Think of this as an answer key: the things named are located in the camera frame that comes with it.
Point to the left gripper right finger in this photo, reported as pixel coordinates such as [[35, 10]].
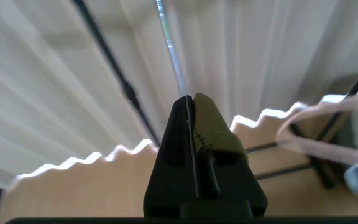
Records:
[[235, 189]]

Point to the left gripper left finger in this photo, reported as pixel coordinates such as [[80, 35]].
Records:
[[172, 180]]

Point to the green printed shirt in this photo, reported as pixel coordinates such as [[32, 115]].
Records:
[[213, 130]]

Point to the pink clothes hanger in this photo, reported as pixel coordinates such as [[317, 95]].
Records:
[[322, 151]]

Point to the black clothes rack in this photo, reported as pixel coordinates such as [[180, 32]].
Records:
[[127, 88]]

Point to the beige curtain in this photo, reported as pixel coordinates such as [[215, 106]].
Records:
[[42, 77]]

